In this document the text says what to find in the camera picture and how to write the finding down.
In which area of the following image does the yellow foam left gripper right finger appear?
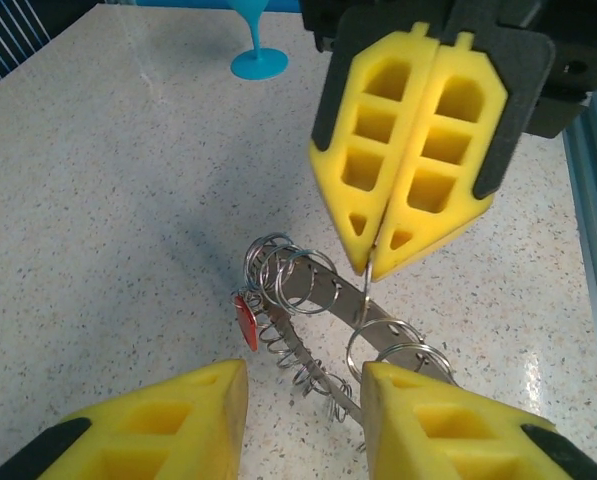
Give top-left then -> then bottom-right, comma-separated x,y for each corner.
360,361 -> 597,480

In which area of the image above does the blue plastic goblet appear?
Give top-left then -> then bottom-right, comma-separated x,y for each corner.
226,0 -> 289,81

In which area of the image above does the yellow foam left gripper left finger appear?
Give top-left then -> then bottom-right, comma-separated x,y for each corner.
0,358 -> 250,480

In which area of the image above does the metal key holder with rings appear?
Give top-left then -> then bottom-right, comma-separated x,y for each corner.
231,232 -> 459,454

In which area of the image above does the red key tag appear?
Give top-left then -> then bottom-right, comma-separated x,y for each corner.
233,294 -> 260,353

